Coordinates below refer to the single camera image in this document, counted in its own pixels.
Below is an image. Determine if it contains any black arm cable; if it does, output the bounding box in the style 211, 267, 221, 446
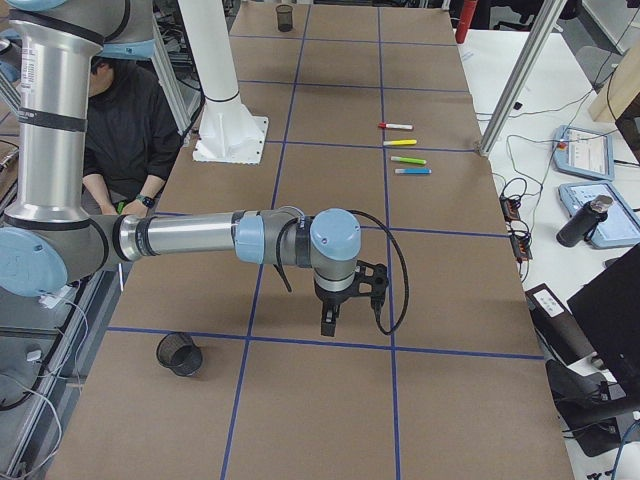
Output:
272, 208, 411, 336

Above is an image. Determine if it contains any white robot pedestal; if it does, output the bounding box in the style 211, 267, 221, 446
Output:
179, 0, 269, 165

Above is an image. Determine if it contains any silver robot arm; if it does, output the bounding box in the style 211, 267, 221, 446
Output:
1, 1, 364, 336

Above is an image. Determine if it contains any blue teach pendant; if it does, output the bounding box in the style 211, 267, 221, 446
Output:
553, 125, 615, 180
556, 180, 639, 249

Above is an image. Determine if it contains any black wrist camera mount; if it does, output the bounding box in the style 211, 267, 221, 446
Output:
357, 260, 389, 323

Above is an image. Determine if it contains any black water bottle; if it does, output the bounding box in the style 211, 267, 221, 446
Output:
556, 195, 614, 247

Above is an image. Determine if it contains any brown paper mat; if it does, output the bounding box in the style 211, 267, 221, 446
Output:
48, 3, 572, 479

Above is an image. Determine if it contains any black monitor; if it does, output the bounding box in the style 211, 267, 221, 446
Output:
568, 246, 639, 395

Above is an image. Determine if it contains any person in black jacket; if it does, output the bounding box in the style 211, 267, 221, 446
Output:
82, 57, 182, 217

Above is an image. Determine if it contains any black usb hub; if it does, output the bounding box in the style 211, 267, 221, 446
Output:
499, 196, 521, 222

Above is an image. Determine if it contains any black mesh cup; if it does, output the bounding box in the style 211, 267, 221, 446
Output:
276, 4, 293, 32
156, 332, 203, 377

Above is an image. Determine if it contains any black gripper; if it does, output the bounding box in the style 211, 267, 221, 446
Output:
314, 272, 359, 336

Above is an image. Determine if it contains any red cylinder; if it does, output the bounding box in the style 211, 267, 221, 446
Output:
455, 0, 477, 44

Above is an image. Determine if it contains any green marker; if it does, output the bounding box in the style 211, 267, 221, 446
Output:
390, 156, 426, 166

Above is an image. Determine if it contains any far black mesh cup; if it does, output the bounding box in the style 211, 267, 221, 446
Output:
276, 4, 293, 32

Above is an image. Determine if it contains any far blue teach pendant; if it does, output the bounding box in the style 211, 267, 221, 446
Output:
553, 125, 615, 180

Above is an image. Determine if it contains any near blue teach pendant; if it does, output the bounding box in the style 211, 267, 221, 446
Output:
556, 180, 639, 249

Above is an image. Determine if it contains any yellow marker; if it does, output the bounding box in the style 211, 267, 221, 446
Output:
382, 139, 417, 147

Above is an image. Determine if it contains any blue marker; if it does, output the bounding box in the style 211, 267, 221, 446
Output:
394, 168, 432, 175

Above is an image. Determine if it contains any near black mesh cup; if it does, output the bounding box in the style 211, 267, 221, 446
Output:
156, 332, 203, 377

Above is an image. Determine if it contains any aluminium frame post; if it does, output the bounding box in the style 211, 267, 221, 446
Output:
477, 0, 566, 157

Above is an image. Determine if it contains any red capped marker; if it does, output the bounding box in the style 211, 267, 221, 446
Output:
378, 122, 414, 131

